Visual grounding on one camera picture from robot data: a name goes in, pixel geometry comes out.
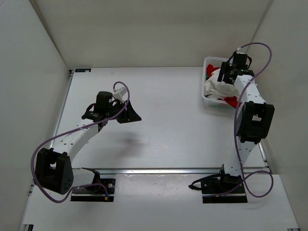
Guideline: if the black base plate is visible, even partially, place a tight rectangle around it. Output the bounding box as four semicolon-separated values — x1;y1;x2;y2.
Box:
188;177;248;204
70;178;116;202

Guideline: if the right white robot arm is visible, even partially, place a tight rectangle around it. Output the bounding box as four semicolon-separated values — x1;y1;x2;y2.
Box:
216;51;275;193

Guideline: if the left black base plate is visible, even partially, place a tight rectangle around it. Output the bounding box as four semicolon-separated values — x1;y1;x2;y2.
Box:
70;178;116;202

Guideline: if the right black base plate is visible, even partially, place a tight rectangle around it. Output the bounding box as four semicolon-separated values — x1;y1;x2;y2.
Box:
188;177;248;204

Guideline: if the aluminium rail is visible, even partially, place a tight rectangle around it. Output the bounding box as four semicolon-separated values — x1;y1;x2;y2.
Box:
72;168;270;175

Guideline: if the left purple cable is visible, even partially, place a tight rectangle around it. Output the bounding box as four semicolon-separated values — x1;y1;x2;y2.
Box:
32;81;131;204

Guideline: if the white t shirt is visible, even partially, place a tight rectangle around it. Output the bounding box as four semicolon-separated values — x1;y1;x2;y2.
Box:
204;68;240;100

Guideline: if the white plastic basket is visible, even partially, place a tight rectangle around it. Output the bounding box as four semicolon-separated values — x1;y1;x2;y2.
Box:
201;56;232;108

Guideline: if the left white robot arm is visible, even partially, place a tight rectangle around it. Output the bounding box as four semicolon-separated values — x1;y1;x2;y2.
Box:
34;88;141;195

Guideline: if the dark blue label sticker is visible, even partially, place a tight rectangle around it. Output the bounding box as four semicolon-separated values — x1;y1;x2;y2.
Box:
75;68;91;73

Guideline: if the red t shirt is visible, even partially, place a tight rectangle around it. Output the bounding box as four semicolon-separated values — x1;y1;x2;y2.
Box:
206;64;238;108

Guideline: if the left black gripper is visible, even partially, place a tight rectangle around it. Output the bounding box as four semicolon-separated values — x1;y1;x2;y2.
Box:
105;100;141;123

